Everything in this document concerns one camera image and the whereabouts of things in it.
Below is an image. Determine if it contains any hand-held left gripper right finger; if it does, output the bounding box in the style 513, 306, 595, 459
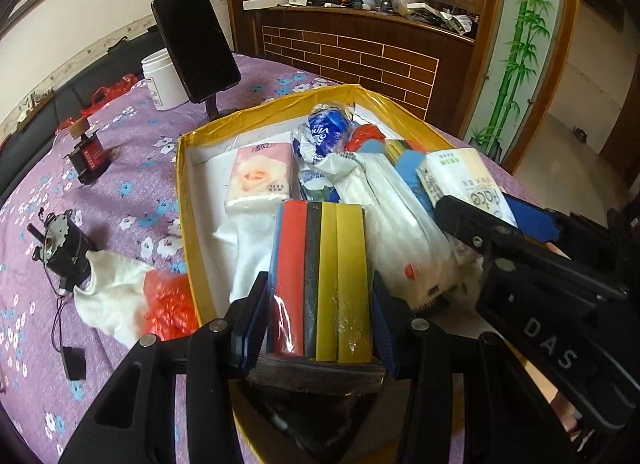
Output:
370, 270, 582, 464

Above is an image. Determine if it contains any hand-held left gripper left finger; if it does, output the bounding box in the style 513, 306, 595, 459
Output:
56, 270, 271, 464

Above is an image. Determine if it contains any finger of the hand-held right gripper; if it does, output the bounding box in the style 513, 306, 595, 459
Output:
433, 194, 539, 296
504, 193, 640, 271

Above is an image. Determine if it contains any green white tissue pack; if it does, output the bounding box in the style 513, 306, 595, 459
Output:
416, 147, 517, 232

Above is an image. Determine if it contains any white cloth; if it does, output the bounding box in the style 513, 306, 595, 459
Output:
74, 248, 157, 349
214, 201, 283, 304

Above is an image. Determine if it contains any multicolour foam sheet pack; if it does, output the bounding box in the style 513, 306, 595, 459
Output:
246, 198, 390, 397

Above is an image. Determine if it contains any long white plastic pack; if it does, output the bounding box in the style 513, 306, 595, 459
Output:
320, 150, 468, 312

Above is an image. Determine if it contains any yellow cardboard box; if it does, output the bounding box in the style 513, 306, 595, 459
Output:
173, 83, 508, 464

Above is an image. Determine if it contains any red mesh bag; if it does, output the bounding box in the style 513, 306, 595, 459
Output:
141, 270, 202, 341

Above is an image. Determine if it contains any striped multicolour sponge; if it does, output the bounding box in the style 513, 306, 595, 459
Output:
384, 138, 427, 166

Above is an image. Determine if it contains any pink rose tissue pack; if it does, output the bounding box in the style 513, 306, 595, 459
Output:
223, 142, 297, 218

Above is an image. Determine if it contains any crumpled red plastic bag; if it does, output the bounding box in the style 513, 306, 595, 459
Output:
349, 123, 387, 154

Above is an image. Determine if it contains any crumpled blue white wrapper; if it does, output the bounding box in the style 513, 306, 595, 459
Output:
299, 168, 343, 202

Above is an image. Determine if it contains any blue print tissue roll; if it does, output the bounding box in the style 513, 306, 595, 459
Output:
291, 102, 355, 167

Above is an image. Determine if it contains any bamboo painted glass panel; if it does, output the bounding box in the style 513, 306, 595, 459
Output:
462, 0, 571, 152

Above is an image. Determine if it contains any black cylindrical motor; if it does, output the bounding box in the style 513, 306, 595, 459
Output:
26, 208, 99, 291

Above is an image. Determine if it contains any wooden brick pattern cabinet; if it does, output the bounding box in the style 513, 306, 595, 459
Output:
222, 0, 506, 140

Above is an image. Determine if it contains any small red label motor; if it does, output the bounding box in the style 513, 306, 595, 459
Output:
64, 118, 110, 186

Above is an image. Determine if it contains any white plastic jar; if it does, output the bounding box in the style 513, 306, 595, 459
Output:
141, 47, 195, 112

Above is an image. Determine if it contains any large red plastic bag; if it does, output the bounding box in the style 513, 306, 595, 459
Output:
82, 73, 141, 117

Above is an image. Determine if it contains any black sofa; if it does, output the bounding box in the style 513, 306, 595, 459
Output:
0, 26, 166, 200

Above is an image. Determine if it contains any black smartphone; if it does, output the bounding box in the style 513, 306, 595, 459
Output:
151, 0, 243, 106

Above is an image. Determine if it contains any wooden partition frame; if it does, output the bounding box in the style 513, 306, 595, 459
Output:
492, 0, 585, 161

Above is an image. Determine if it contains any thin black wire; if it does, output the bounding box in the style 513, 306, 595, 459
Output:
49, 284, 71, 351

